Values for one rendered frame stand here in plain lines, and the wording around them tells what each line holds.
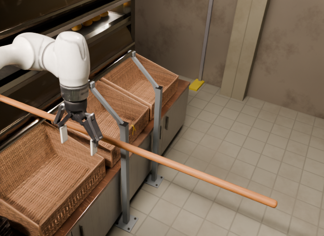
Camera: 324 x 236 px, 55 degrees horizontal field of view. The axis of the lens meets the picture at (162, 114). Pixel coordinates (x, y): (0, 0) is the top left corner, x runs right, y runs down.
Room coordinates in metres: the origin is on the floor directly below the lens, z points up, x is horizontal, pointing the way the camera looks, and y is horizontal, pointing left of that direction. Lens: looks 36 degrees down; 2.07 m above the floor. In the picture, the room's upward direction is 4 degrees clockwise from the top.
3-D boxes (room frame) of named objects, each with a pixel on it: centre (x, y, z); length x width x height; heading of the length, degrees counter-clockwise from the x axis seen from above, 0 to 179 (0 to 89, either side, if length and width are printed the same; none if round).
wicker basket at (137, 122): (1.77, 0.42, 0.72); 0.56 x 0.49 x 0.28; 158
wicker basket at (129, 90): (2.31, 0.19, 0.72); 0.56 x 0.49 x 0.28; 157
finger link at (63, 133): (0.88, 0.36, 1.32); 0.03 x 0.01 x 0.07; 155
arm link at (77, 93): (0.86, 0.29, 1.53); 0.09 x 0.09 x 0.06
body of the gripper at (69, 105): (0.86, 0.29, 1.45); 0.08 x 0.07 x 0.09; 65
